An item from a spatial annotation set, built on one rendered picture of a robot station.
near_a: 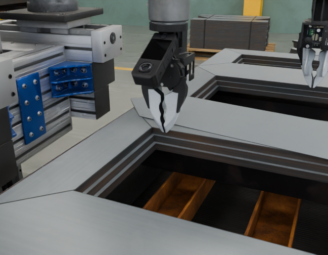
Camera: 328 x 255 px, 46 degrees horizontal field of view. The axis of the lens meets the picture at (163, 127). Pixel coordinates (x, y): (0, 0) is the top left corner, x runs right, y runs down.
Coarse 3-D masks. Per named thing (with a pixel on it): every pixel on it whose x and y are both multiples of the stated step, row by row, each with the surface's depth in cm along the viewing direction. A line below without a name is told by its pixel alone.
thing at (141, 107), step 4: (164, 96) 96; (140, 100) 93; (144, 100) 93; (136, 104) 91; (140, 104) 91; (144, 104) 91; (136, 108) 88; (140, 108) 88; (144, 108) 88; (148, 108) 88; (140, 112) 86; (144, 112) 86
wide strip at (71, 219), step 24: (72, 192) 55; (0, 216) 50; (24, 216) 50; (48, 216) 50; (72, 216) 50; (96, 216) 50; (120, 216) 50; (144, 216) 50; (168, 216) 50; (0, 240) 46; (24, 240) 46; (48, 240) 46; (72, 240) 46; (96, 240) 46; (120, 240) 46; (144, 240) 46; (168, 240) 46; (192, 240) 46; (216, 240) 46; (240, 240) 46
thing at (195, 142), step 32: (256, 64) 142; (288, 64) 138; (192, 96) 98; (288, 96) 108; (320, 96) 105; (128, 160) 69; (224, 160) 72; (256, 160) 71; (288, 160) 68; (320, 160) 66; (96, 192) 60
